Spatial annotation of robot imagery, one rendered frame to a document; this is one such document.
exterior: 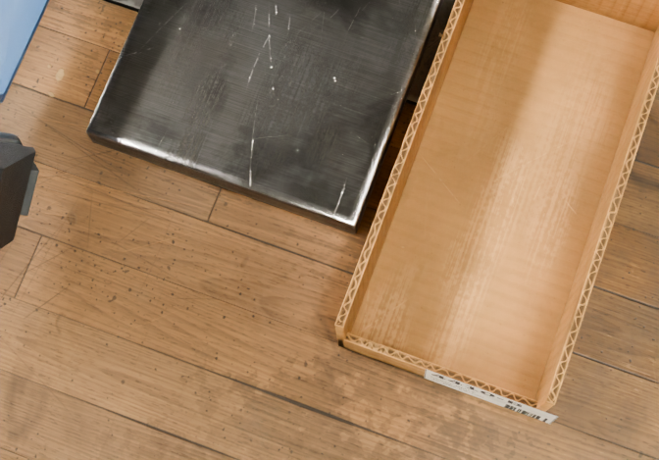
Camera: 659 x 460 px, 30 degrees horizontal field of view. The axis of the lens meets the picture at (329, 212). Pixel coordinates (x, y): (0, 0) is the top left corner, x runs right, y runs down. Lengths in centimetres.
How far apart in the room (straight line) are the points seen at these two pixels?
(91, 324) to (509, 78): 29
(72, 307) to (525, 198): 27
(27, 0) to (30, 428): 24
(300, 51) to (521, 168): 15
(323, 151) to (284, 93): 4
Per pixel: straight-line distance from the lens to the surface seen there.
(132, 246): 74
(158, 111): 74
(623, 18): 77
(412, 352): 71
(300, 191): 71
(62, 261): 74
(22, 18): 70
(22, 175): 54
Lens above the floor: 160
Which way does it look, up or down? 75 degrees down
